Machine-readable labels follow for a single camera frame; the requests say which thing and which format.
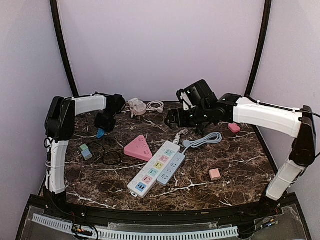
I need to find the white strip power cord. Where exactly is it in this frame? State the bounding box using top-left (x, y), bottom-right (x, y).
top-left (173, 128), bottom-right (190, 146)

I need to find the blue power strip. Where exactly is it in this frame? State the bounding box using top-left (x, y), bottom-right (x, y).
top-left (157, 152), bottom-right (186, 187)

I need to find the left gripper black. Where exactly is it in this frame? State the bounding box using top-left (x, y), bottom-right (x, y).
top-left (94, 108), bottom-right (118, 133)

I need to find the white coiled cable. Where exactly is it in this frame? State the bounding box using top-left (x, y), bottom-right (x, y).
top-left (146, 100), bottom-right (165, 113)

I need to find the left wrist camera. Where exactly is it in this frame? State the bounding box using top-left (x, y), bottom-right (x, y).
top-left (109, 94), bottom-right (126, 116)

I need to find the grey-blue charger cube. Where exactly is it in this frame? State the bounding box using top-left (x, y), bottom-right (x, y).
top-left (81, 148), bottom-right (93, 161)

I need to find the pink white round socket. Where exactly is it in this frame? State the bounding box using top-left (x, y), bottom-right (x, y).
top-left (128, 98), bottom-right (147, 118)

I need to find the blue plug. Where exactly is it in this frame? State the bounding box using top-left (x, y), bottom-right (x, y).
top-left (96, 128), bottom-right (105, 139)

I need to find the black frame post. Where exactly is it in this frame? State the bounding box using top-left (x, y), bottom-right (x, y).
top-left (49, 0), bottom-right (80, 97)
top-left (244, 0), bottom-right (272, 97)

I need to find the pink plug adapter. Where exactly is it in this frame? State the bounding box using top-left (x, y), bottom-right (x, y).
top-left (228, 123), bottom-right (241, 133)

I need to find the right black frame post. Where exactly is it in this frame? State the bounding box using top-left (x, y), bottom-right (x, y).
top-left (244, 0), bottom-right (272, 97)

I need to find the blue strip power cord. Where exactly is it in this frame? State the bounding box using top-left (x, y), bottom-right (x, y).
top-left (181, 132), bottom-right (223, 154)

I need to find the black USB cable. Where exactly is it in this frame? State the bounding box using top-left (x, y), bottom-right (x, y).
top-left (88, 141), bottom-right (123, 166)

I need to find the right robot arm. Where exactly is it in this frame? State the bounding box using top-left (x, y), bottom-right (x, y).
top-left (165, 93), bottom-right (318, 217)

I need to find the pink triangular power hub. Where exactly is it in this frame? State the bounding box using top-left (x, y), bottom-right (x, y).
top-left (123, 135), bottom-right (153, 162)

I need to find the white slotted cable duct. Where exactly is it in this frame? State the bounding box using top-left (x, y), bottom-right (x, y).
top-left (31, 213), bottom-right (239, 240)

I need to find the black front rail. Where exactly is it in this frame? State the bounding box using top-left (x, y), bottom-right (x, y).
top-left (27, 193), bottom-right (298, 226)

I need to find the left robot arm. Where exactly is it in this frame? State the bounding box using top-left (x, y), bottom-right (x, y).
top-left (44, 92), bottom-right (126, 195)

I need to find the white multicolour power strip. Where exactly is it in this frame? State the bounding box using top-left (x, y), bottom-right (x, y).
top-left (127, 141), bottom-right (181, 199)

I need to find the salmon pink charger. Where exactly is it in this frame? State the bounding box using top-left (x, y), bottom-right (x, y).
top-left (209, 168), bottom-right (221, 181)

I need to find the green USB charger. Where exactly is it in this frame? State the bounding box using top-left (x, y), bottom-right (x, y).
top-left (78, 144), bottom-right (89, 152)

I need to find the left black frame post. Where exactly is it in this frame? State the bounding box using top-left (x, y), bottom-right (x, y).
top-left (49, 0), bottom-right (80, 97)

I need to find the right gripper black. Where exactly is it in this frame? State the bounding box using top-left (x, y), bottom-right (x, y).
top-left (165, 104), bottom-right (211, 129)

